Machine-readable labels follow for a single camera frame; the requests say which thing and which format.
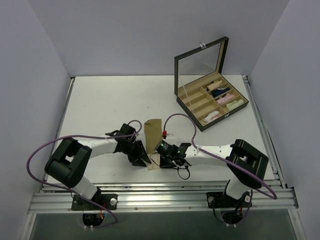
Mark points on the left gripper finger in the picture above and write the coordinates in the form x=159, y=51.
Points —
x=139, y=163
x=146, y=159

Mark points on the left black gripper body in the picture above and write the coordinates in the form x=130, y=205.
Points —
x=136, y=153

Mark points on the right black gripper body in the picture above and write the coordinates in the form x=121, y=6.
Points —
x=160, y=146

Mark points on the tan brown underwear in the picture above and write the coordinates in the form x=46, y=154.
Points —
x=153, y=135

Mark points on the white underwear pink trim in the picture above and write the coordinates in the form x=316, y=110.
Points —
x=210, y=117

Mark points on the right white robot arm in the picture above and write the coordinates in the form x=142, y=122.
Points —
x=247, y=163

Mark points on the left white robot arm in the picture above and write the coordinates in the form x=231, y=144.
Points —
x=70, y=159

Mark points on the navy rolled underwear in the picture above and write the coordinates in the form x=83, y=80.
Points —
x=219, y=91

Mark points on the pale green rolled underwear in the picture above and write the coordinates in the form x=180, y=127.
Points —
x=234, y=104

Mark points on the pink rolled underwear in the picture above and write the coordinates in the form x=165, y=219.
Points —
x=225, y=99

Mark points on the beige rolled underwear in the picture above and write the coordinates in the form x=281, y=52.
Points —
x=214, y=85

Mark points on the black compartment storage box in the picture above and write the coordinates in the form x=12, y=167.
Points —
x=194, y=70

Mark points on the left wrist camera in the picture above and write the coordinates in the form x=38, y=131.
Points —
x=126, y=130

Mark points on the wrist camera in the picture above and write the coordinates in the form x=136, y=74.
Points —
x=169, y=138
x=126, y=130

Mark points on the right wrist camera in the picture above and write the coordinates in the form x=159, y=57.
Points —
x=169, y=138

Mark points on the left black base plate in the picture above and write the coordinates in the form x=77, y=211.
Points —
x=106, y=200

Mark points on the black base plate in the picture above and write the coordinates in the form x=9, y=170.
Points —
x=220, y=200
x=106, y=200

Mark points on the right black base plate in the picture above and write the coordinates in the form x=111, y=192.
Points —
x=220, y=200

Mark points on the aluminium rail frame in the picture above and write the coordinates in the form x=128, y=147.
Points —
x=99, y=104

